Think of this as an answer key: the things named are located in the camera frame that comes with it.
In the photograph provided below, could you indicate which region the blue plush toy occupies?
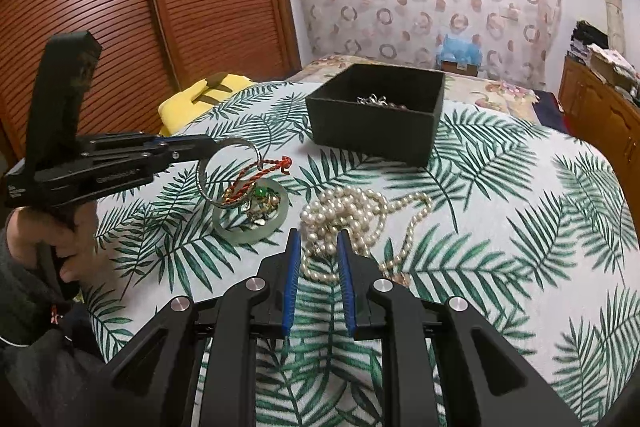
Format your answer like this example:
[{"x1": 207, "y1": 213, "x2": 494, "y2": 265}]
[{"x1": 434, "y1": 33, "x2": 484, "y2": 70}]

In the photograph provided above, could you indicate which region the red braided cord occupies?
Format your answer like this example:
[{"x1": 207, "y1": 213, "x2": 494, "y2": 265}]
[{"x1": 222, "y1": 155, "x2": 292, "y2": 208}]

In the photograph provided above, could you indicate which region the silver bangle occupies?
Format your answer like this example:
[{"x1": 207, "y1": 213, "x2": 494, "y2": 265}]
[{"x1": 196, "y1": 134, "x2": 262, "y2": 208}]

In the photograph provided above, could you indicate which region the leaf print tablecloth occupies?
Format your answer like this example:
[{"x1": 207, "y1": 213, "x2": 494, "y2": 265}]
[{"x1": 80, "y1": 79, "x2": 640, "y2": 427}]

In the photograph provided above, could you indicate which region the dark blue cloth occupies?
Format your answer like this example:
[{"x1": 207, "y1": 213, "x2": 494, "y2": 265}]
[{"x1": 529, "y1": 89, "x2": 572, "y2": 134}]

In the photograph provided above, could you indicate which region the wooden cabinet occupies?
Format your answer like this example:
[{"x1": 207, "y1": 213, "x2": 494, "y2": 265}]
[{"x1": 557, "y1": 54, "x2": 640, "y2": 168}]

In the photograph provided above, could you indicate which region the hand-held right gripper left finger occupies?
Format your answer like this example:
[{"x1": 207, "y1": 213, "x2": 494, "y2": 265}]
[{"x1": 86, "y1": 229, "x2": 303, "y2": 427}]

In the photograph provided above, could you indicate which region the cardboard box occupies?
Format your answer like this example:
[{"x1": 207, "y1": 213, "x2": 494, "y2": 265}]
[{"x1": 440, "y1": 59, "x2": 482, "y2": 76}]

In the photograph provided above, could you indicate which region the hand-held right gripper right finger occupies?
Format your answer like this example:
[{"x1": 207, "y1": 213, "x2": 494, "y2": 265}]
[{"x1": 336, "y1": 229, "x2": 584, "y2": 427}]

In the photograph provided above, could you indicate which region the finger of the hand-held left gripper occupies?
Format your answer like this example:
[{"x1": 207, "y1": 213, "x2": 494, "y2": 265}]
[
  {"x1": 80, "y1": 146, "x2": 182, "y2": 175},
  {"x1": 75, "y1": 133, "x2": 227, "y2": 158}
]

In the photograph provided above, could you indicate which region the white pearl necklace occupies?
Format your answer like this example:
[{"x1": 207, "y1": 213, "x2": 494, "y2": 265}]
[{"x1": 298, "y1": 186, "x2": 434, "y2": 286}]

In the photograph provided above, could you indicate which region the yellow folded cloth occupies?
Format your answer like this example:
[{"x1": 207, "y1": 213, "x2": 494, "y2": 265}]
[{"x1": 158, "y1": 73, "x2": 254, "y2": 138}]

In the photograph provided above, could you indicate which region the silver chain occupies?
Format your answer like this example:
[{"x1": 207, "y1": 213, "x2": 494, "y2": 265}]
[{"x1": 355, "y1": 93, "x2": 408, "y2": 110}]

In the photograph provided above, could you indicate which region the black square box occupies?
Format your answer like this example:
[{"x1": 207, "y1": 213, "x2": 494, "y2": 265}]
[{"x1": 304, "y1": 63, "x2": 446, "y2": 169}]

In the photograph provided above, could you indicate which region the pile of patterned cloths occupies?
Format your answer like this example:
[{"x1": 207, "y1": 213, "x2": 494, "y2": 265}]
[{"x1": 587, "y1": 44, "x2": 640, "y2": 102}]

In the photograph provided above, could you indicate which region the person's left forearm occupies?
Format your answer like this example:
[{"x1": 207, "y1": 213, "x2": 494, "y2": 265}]
[{"x1": 0, "y1": 227, "x2": 121, "y2": 427}]

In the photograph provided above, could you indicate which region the pale green jade bangle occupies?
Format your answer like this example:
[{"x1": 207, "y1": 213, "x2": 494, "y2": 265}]
[{"x1": 212, "y1": 176, "x2": 291, "y2": 244}]

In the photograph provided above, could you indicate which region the person's left hand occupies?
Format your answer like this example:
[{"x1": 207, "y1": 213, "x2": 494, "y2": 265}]
[{"x1": 9, "y1": 206, "x2": 102, "y2": 294}]

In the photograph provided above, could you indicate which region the stack of dark clothes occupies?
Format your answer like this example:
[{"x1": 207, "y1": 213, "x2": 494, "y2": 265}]
[{"x1": 570, "y1": 20, "x2": 612, "y2": 58}]

